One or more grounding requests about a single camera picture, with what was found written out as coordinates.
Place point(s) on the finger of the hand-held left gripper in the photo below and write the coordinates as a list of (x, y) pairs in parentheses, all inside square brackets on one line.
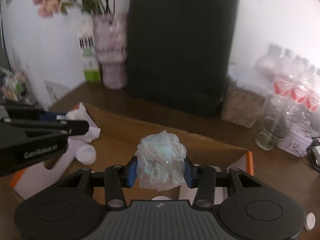
[(75, 127), (50, 116)]

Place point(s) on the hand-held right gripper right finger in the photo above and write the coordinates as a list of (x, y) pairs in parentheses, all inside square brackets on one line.
[(190, 172)]

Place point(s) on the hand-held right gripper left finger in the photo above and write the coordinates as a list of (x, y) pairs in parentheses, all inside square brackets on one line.
[(131, 171)]

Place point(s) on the white tissue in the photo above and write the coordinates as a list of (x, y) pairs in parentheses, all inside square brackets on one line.
[(86, 130)]

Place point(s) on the clear plastic bag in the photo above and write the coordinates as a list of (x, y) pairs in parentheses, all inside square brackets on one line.
[(160, 155)]

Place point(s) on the orange cardboard box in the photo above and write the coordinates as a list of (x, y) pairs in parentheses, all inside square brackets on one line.
[(117, 140)]

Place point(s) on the brown wooden desktop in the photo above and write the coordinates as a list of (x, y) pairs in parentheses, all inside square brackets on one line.
[(262, 170)]

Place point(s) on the white printed board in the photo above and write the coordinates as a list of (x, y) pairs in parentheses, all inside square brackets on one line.
[(53, 91)]

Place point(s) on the metal storage rack with bottles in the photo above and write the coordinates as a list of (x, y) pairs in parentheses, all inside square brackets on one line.
[(15, 85)]

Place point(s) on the white green milk carton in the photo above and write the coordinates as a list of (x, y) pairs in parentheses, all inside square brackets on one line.
[(88, 62)]

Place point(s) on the purple textured vase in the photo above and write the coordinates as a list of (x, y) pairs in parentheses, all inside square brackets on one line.
[(110, 55)]

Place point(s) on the clear seed storage container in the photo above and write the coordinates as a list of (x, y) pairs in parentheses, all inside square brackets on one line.
[(242, 107)]

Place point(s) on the clear drinking glass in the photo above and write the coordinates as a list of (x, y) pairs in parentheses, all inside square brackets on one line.
[(270, 132)]

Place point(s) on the white floral tin box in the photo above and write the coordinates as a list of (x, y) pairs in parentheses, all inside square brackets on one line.
[(297, 140)]

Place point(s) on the black paper bag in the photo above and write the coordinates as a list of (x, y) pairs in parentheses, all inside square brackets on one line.
[(180, 55)]

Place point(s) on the white power adapter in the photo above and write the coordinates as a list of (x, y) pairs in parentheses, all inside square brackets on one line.
[(317, 152)]

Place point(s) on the small white bottle cap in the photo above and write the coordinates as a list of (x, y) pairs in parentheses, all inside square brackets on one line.
[(310, 221)]

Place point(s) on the pack of water bottles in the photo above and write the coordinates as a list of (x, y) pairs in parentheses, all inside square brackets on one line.
[(287, 80)]

